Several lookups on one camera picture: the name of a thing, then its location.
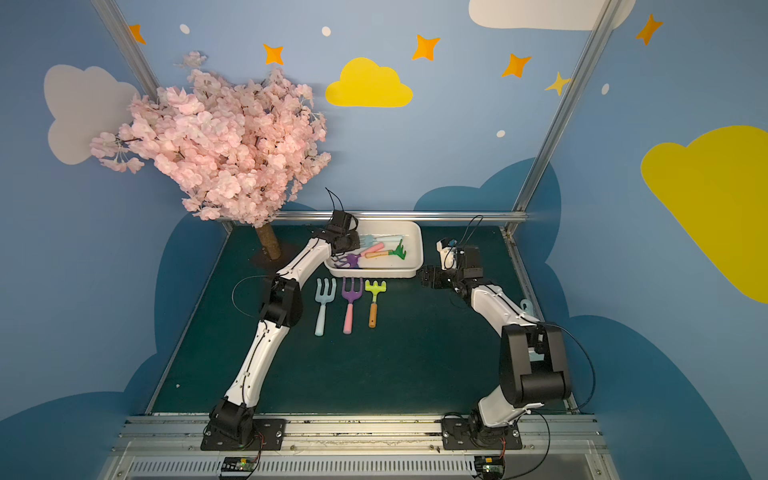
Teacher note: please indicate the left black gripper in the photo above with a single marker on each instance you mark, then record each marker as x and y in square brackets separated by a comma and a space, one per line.
[349, 241]

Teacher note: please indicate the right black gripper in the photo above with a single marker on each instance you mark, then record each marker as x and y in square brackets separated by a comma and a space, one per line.
[435, 276]

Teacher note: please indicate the white plastic storage box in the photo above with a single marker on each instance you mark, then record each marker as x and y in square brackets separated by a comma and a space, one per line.
[387, 267]

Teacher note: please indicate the lime fork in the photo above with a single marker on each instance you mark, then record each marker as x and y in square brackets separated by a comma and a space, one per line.
[375, 288]

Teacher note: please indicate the light blue fork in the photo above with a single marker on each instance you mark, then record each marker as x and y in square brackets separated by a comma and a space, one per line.
[369, 240]
[325, 294]

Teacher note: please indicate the purple fork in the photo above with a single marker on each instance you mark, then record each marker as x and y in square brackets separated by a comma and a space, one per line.
[352, 290]

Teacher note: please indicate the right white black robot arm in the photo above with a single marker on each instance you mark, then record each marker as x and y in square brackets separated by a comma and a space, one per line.
[533, 364]

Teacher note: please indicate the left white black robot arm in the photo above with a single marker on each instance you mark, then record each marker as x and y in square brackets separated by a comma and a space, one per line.
[281, 309]

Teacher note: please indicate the light blue dustpan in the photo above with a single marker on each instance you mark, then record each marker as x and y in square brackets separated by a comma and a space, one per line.
[527, 307]

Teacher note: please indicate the pink cherry blossom tree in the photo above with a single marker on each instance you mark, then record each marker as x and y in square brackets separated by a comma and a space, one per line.
[238, 152]

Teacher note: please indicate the right control board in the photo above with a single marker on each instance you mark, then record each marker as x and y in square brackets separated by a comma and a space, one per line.
[489, 467]

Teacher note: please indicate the control board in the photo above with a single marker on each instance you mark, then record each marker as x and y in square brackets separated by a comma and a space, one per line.
[239, 467]
[489, 467]

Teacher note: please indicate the left control board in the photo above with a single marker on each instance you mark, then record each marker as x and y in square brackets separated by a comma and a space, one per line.
[239, 467]

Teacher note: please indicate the purple rake, pink handle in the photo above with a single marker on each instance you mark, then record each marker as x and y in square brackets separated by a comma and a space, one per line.
[350, 260]

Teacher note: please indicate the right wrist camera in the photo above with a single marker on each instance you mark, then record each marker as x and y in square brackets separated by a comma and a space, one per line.
[447, 250]

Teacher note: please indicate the green rake, wooden handle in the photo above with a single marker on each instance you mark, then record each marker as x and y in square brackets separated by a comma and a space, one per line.
[382, 249]

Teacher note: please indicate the aluminium frame back bar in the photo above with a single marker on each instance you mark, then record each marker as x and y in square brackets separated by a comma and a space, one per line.
[309, 216]

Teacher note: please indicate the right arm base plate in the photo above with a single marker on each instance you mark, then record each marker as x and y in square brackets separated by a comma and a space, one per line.
[459, 433]

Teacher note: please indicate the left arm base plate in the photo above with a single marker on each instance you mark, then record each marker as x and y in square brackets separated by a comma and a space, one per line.
[247, 434]

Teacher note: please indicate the aluminium rail front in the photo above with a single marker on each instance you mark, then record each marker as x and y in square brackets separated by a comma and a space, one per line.
[360, 447]

